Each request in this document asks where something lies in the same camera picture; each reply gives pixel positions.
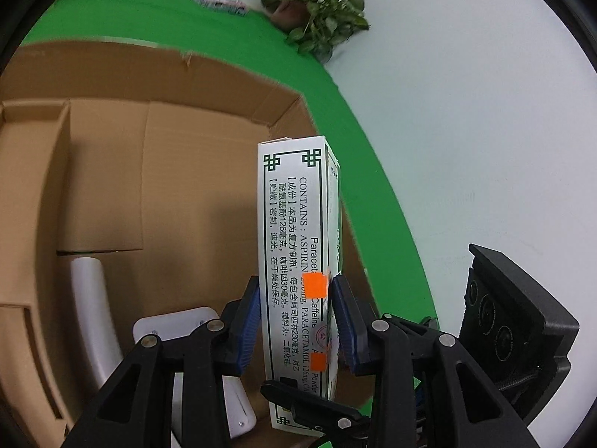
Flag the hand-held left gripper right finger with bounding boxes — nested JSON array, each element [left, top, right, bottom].
[[329, 274, 537, 448]]

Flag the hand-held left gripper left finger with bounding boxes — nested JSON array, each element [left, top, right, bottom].
[[60, 276, 262, 448]]

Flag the white medicine box green print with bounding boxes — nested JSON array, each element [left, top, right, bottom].
[[257, 136, 343, 435]]

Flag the large cardboard box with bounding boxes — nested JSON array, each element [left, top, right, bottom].
[[0, 42, 388, 448]]

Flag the white plastic device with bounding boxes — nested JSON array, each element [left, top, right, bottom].
[[133, 307, 257, 448]]

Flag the potted plant in brown pot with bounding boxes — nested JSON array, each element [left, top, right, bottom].
[[260, 0, 369, 63]]

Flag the packets on green table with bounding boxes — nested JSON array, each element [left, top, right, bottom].
[[188, 0, 250, 16]]

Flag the white curved plastic handle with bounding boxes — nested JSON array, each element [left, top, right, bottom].
[[70, 256, 124, 389]]

